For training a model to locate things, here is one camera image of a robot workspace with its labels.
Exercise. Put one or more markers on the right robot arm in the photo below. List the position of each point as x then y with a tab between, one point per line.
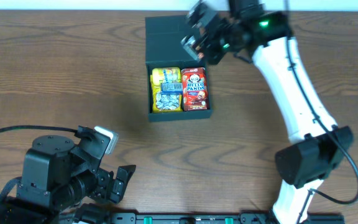
317	144

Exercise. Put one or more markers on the red Hello Panda box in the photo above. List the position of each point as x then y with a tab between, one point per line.
195	89

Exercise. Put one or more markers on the blue small candy box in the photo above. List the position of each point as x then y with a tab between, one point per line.
172	88

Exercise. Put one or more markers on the dark green box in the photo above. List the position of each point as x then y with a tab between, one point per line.
163	48

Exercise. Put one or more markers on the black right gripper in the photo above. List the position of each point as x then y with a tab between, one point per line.
204	35

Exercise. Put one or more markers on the green clamp on rail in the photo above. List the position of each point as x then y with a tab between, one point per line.
148	220

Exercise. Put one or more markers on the yellow sunflower seed bag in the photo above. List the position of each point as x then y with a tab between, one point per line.
163	102

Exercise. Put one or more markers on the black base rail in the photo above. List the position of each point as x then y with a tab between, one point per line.
197	218

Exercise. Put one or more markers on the yellow Mentos bottle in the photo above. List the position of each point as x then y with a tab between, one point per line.
165	75

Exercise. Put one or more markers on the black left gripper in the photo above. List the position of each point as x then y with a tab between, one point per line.
117	187

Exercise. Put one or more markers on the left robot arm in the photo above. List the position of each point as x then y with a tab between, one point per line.
59	173

